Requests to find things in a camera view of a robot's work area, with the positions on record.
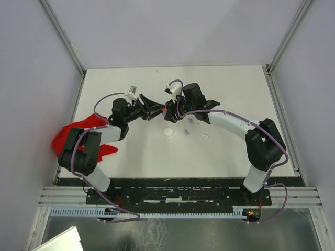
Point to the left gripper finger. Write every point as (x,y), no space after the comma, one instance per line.
(155,111)
(151,100)

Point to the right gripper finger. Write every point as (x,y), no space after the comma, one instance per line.
(171,105)
(171,117)

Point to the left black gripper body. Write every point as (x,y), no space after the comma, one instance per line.
(138,111)

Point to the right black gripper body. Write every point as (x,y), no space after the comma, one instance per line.
(183,106)

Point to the purple earbud charging case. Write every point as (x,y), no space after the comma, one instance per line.
(164,111)

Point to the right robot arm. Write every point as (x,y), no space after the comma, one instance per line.
(266,149)

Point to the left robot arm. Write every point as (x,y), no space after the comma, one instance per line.
(81,149)

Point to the white earbud charging case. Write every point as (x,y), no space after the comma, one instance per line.
(168,132)

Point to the red cloth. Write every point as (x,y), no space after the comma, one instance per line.
(91,121)

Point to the circuit board with leds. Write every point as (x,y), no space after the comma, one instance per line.
(253,215)

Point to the white box corner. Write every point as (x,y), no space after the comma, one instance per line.
(67,240)

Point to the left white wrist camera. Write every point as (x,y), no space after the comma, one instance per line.
(131,93)

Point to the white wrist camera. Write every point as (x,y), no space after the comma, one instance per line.
(174,89)
(131,93)

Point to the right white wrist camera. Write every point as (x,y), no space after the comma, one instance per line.
(174,89)

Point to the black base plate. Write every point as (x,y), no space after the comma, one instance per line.
(183,195)

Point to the white slotted cable duct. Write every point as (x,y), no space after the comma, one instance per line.
(100,212)

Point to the aluminium frame rail front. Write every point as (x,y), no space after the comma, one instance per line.
(297,197)

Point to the left aluminium corner post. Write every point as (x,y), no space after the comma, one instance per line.
(46,6)

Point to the aluminium corner post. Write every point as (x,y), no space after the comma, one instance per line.
(46,6)
(294,26)

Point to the right aluminium corner post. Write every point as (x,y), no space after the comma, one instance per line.
(294,26)

